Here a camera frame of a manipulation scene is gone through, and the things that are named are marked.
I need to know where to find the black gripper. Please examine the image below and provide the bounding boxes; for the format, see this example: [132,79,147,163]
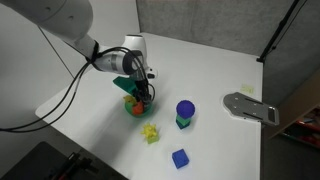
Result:
[133,77,155,107]

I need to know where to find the green bowl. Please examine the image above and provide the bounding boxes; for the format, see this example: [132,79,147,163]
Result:
[124,98,155,118]

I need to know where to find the yellow spiky toy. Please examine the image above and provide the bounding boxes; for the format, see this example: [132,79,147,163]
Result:
[139,122,158,140]

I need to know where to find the yellow toy figure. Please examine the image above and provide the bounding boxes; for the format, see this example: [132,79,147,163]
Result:
[123,94,138,106]

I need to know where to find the purple spiky ball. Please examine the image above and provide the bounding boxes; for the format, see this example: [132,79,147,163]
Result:
[175,99,196,119]

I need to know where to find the grey metal plate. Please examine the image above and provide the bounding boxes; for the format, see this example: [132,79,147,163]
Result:
[222,92,280,127]

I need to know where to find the blue block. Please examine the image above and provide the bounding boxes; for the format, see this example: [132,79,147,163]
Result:
[171,148,190,170]

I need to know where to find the black cable bundle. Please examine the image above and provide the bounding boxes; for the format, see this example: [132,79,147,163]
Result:
[0,46,156,133]

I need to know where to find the thin black cable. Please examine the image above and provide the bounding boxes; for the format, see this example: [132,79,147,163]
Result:
[36,25,76,80]

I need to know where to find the small green block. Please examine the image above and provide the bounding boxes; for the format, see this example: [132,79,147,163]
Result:
[175,114,193,125]

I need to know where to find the black tripod stand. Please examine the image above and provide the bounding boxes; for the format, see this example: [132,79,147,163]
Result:
[256,0,308,64]

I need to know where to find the orange black clamp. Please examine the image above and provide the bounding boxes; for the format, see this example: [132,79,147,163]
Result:
[49,151,98,180]

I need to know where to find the wooden shelf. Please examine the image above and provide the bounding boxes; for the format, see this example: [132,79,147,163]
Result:
[266,69,320,150]

